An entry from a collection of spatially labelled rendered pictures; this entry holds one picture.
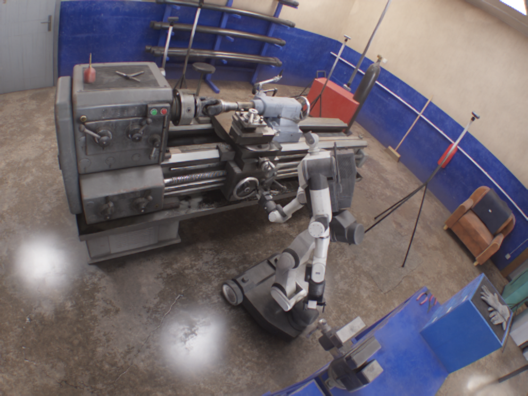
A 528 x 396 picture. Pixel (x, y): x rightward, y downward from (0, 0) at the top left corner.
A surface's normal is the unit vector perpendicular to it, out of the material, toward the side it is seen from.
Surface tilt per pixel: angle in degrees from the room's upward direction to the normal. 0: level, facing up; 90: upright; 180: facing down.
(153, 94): 45
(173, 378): 0
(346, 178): 71
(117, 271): 0
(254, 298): 0
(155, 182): 32
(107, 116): 90
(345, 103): 90
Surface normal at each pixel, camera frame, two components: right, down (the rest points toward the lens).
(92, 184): 0.54, -0.22
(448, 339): -0.80, 0.17
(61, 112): 0.58, 0.02
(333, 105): -0.58, 0.40
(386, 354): 0.32, -0.70
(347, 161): -0.25, 0.27
